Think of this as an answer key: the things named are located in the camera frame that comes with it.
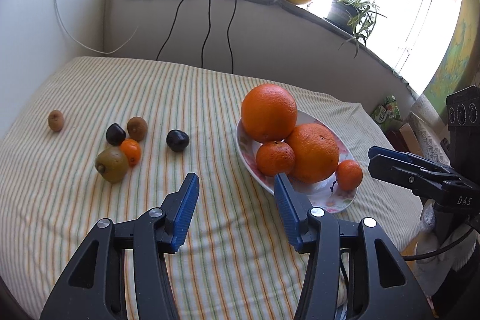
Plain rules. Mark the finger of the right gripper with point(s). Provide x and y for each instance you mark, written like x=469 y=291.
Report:
x=421 y=179
x=402 y=156

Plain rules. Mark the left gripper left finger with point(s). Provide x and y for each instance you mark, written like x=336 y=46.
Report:
x=92 y=285

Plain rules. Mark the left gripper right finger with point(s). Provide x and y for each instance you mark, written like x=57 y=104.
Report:
x=379 y=283

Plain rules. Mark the large rough orange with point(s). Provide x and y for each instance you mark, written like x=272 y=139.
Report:
x=316 y=153

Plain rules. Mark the mandarin with stem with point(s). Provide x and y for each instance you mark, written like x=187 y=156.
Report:
x=275 y=157

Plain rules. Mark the large smooth orange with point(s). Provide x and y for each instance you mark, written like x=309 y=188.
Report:
x=268 y=113

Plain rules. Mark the green package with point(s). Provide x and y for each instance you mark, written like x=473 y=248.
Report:
x=387 y=115

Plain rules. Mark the green kiwi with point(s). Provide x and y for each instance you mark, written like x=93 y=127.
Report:
x=112 y=164

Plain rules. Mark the tiny orange kumquat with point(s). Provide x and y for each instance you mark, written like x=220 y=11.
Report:
x=132 y=150

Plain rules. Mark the striped cloth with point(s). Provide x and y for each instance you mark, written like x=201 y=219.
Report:
x=236 y=262

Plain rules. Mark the potted spider plant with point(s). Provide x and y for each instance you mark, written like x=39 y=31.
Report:
x=358 y=18

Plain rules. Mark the dark plum left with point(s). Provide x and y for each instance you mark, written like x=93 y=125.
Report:
x=115 y=135

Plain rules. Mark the dark plum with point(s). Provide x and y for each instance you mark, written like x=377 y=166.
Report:
x=177 y=140
x=115 y=135

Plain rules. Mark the dark plum right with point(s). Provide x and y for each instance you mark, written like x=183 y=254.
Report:
x=177 y=140

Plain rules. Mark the brown kiwi middle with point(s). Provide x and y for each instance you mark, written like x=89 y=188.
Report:
x=137 y=128

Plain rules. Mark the small brown kiwi far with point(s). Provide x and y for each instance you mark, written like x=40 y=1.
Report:
x=55 y=121

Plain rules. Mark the white refrigerator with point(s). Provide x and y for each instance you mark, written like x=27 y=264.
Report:
x=37 y=38

